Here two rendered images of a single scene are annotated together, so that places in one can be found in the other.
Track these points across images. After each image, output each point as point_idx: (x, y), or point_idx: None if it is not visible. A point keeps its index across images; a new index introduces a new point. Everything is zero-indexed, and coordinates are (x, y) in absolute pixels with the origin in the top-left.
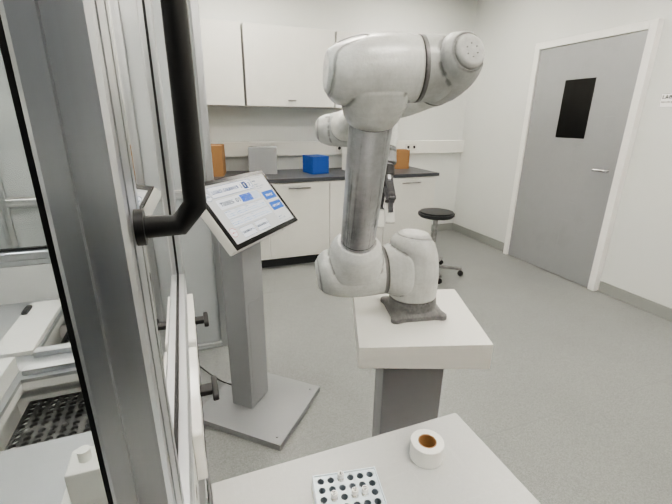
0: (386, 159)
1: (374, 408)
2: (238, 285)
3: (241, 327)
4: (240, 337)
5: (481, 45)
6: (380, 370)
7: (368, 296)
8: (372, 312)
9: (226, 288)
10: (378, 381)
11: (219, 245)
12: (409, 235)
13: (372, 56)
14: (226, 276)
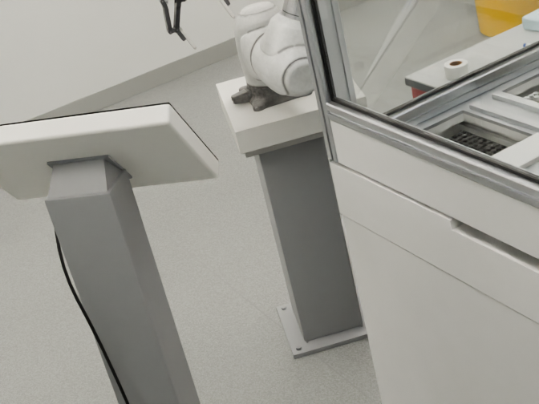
0: None
1: (293, 246)
2: (158, 284)
3: (180, 357)
4: (185, 377)
5: None
6: (309, 166)
7: (248, 120)
8: (289, 108)
9: (152, 309)
10: (303, 190)
11: (125, 239)
12: (270, 5)
13: None
14: (146, 287)
